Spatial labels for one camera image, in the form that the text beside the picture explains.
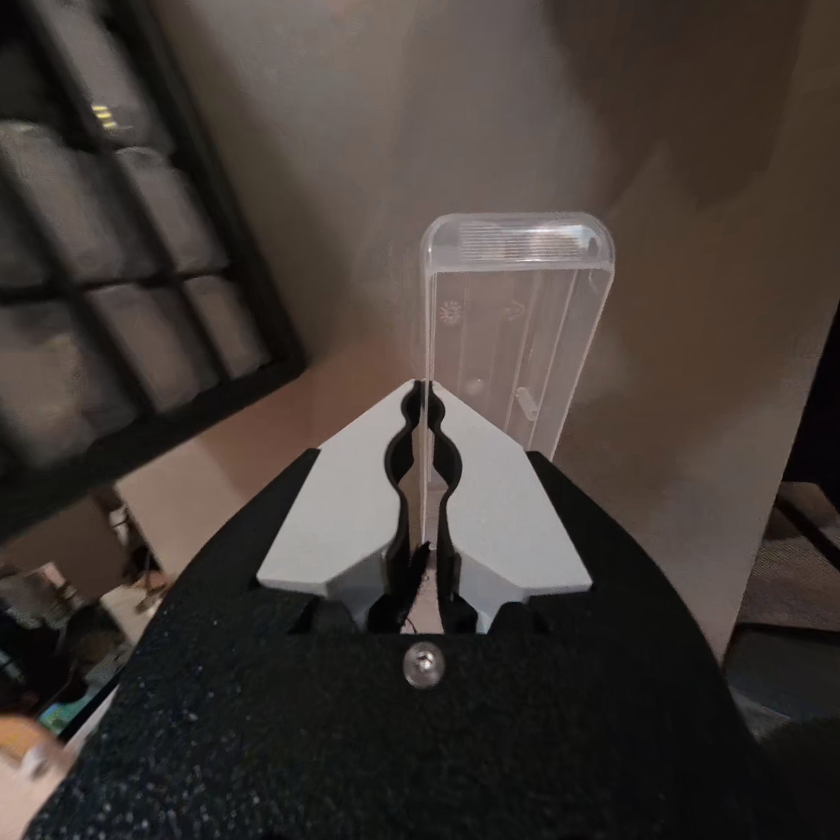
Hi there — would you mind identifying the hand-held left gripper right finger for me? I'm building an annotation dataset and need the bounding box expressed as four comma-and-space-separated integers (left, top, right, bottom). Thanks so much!
427, 382, 594, 632

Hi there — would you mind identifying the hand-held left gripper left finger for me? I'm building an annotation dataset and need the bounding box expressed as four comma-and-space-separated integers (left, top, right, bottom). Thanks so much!
255, 379, 425, 632

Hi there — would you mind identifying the black drawer cabinet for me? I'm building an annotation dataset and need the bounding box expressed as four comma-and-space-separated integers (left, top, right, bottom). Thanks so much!
0, 0, 309, 546

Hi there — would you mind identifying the small clear plastic drawer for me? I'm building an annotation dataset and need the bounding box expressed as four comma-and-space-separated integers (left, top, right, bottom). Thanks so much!
419, 211, 616, 546

